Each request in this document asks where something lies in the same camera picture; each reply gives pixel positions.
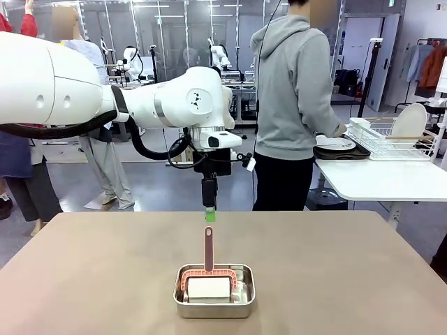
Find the black bracket with white tag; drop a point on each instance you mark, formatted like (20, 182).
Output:
(246, 161)

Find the mannequin in grey clothes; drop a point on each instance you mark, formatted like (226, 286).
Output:
(104, 157)

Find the person's right hand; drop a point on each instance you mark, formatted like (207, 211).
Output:
(339, 130)

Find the large white plate in rack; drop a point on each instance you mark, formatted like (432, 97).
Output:
(410, 120)

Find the mannequin in red and denim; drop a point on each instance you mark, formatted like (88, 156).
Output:
(21, 167)

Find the rectangular steel container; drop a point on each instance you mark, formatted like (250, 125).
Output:
(213, 308)

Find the grey blue shirt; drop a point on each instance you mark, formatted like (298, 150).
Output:
(413, 61)

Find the black round floor base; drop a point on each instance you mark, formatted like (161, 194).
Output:
(326, 200)

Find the black clothes rack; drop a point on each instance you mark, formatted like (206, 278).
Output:
(401, 104)

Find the white round dinner plate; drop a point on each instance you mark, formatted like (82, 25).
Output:
(331, 143)

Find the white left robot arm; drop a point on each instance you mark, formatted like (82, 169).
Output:
(35, 80)

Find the dark brown serving tray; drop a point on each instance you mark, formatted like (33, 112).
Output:
(359, 151)

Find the black tripod stand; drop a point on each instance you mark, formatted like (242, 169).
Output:
(372, 76)

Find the person's right forearm grey sleeve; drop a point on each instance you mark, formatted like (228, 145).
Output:
(323, 113)

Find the white side table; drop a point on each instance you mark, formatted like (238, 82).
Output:
(377, 181)

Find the black bags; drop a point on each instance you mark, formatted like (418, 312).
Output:
(349, 82)

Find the white door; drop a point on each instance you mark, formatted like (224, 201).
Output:
(382, 63)

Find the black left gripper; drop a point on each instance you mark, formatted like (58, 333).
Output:
(213, 162)

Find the person in grey hoodie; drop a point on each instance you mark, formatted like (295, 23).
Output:
(286, 87)

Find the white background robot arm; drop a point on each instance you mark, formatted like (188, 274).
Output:
(131, 59)
(219, 54)

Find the orange jacket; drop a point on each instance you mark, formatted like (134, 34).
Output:
(434, 66)

